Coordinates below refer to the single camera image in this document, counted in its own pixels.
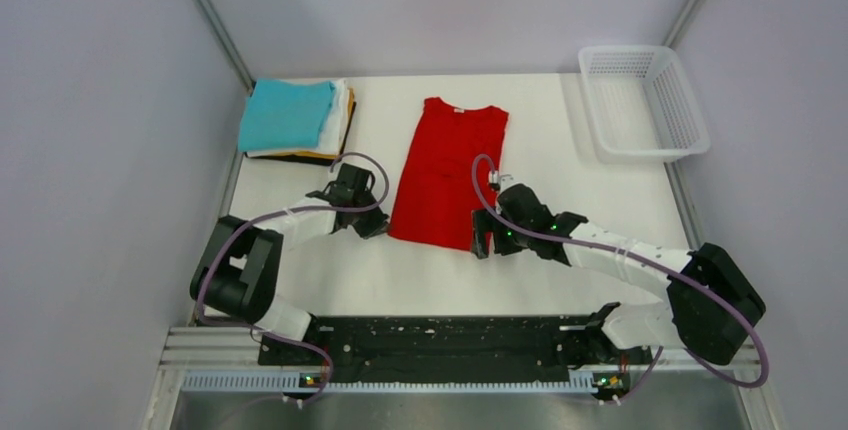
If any folded white t-shirt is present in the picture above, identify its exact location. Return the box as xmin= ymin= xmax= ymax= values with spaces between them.
xmin=242 ymin=78 xmax=355 ymax=159

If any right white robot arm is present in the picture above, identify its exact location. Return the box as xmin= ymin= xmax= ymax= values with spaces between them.
xmin=471 ymin=171 xmax=767 ymax=366

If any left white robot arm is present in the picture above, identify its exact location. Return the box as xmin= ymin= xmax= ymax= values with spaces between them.
xmin=190 ymin=163 xmax=388 ymax=366

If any folded teal t-shirt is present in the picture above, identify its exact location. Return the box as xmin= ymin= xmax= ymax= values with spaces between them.
xmin=237 ymin=79 xmax=336 ymax=153

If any white plastic basket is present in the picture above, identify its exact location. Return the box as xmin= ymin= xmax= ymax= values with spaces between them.
xmin=578 ymin=45 xmax=711 ymax=164

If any red t-shirt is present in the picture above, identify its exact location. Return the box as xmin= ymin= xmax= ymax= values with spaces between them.
xmin=388 ymin=97 xmax=509 ymax=251

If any white slotted cable duct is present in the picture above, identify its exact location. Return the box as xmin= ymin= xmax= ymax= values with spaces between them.
xmin=181 ymin=370 xmax=598 ymax=394

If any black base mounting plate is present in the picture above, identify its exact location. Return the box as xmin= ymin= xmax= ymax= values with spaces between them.
xmin=258 ymin=315 xmax=653 ymax=401

